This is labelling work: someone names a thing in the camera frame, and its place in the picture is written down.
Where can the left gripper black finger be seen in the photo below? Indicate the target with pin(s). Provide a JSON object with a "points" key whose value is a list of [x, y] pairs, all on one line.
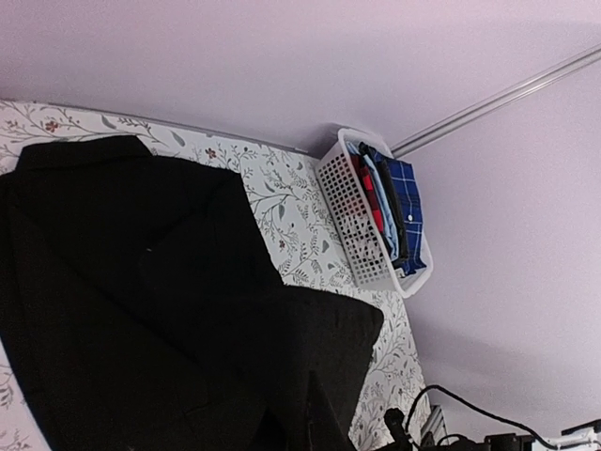
{"points": [[325, 409]]}

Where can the dark grey folded shirt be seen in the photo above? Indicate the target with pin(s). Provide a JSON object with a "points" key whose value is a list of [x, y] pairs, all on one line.
{"points": [[384, 169]]}

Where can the black long sleeve shirt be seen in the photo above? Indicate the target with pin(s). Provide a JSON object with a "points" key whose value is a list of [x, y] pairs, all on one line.
{"points": [[140, 309]]}

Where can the light blue folded shirt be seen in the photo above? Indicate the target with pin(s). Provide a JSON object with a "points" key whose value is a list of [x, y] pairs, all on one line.
{"points": [[389, 229]]}

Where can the right aluminium corner post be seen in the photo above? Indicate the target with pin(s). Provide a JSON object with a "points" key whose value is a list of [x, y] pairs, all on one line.
{"points": [[497, 101]]}

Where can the red black plaid shirt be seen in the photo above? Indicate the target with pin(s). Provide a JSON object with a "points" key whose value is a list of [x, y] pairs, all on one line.
{"points": [[369, 189]]}

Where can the blue plaid shirt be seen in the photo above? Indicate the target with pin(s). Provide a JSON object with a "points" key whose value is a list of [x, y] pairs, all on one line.
{"points": [[407, 188]]}

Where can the white plastic laundry basket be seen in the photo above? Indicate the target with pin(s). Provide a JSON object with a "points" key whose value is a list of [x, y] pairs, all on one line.
{"points": [[365, 249]]}

